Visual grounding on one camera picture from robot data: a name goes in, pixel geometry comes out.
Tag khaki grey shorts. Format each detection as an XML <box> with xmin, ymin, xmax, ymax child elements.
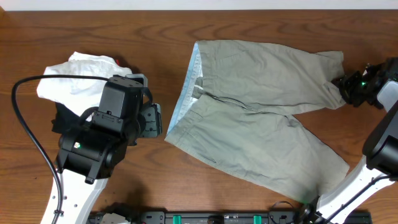
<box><xmin>165</xmin><ymin>40</ymin><xmax>349</xmax><ymax>203</ymax></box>

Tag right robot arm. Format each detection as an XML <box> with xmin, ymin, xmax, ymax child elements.
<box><xmin>293</xmin><ymin>57</ymin><xmax>397</xmax><ymax>224</ymax></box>

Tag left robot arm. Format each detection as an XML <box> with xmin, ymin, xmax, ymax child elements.
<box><xmin>42</xmin><ymin>74</ymin><xmax>162</xmax><ymax>223</ymax></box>

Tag white top garment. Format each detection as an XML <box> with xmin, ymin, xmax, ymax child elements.
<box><xmin>37</xmin><ymin>52</ymin><xmax>132</xmax><ymax>116</ymax></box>

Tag black garment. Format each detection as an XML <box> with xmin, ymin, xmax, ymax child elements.
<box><xmin>52</xmin><ymin>103</ymin><xmax>80</xmax><ymax>134</ymax></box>

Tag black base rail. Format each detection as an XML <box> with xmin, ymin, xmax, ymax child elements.
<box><xmin>86</xmin><ymin>202</ymin><xmax>373</xmax><ymax>224</ymax></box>

